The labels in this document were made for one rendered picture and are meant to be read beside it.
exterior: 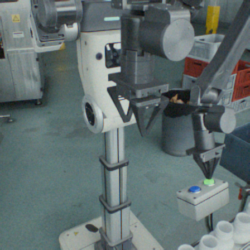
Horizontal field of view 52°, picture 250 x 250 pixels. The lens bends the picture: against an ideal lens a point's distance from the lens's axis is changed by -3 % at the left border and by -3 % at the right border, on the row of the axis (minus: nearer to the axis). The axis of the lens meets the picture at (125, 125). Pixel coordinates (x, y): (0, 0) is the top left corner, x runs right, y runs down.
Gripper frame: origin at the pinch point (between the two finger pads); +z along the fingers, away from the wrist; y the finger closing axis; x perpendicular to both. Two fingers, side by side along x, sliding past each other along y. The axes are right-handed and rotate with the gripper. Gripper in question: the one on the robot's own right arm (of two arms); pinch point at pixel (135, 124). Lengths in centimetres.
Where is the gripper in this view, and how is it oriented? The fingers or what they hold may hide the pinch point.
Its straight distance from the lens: 50.2
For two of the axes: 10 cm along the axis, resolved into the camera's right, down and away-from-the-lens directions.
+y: 5.2, 4.0, -7.5
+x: 8.5, -2.4, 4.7
